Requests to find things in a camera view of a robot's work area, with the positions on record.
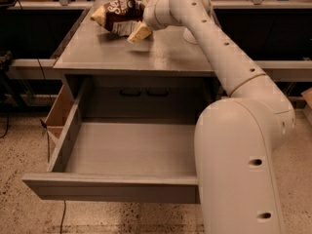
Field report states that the black cable on floor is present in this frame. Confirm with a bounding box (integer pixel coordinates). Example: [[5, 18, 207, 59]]
[[39, 118, 67, 234]]

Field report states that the grey open top drawer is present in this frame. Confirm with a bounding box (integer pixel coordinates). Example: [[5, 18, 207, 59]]
[[22, 83, 199, 204]]

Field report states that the right black drawer handle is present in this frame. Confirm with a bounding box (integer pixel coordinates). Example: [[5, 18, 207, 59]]
[[146, 88, 169, 98]]

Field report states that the black drawer handle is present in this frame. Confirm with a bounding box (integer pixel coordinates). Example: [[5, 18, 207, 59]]
[[119, 88, 141, 97], [146, 88, 169, 98]]

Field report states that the brown chip bag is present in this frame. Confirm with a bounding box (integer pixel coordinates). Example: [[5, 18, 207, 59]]
[[91, 0, 145, 36]]

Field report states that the left black drawer handle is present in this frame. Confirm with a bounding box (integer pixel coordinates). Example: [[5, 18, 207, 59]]
[[119, 88, 141, 97]]

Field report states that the white upturned bowl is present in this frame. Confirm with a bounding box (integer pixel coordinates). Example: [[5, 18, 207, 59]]
[[183, 28, 197, 45]]

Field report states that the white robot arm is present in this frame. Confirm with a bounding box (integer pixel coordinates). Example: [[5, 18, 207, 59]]
[[142, 0, 295, 234]]

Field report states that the grey cabinet with counter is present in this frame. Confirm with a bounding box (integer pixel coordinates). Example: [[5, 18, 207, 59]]
[[55, 16, 222, 122]]

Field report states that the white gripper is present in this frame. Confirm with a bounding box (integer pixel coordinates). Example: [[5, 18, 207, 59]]
[[128, 0, 164, 44]]

